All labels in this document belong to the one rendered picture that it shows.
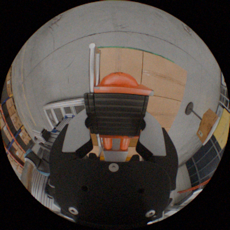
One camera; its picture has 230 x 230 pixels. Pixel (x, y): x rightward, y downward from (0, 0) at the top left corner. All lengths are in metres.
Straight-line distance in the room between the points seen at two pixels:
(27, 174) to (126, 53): 1.10
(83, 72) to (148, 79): 0.99
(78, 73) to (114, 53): 0.83
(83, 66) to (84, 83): 0.29
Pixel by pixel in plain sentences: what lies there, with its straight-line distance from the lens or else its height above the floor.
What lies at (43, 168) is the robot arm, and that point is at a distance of 0.71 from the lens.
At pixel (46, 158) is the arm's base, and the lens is 0.72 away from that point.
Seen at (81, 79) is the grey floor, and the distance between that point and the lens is 1.31.
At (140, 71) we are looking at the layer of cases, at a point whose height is 0.54.
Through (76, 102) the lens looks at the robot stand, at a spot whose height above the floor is 0.23.
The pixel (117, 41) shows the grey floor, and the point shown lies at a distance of 1.32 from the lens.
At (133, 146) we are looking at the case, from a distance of 0.44.
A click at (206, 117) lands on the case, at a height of 0.74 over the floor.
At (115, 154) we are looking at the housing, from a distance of 0.19.
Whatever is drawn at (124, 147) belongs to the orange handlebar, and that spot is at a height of 1.08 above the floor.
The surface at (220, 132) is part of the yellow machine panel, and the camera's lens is 7.33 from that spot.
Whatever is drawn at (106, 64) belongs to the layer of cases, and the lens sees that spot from 0.65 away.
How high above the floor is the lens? 1.18
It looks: 58 degrees down
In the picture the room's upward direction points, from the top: 177 degrees counter-clockwise
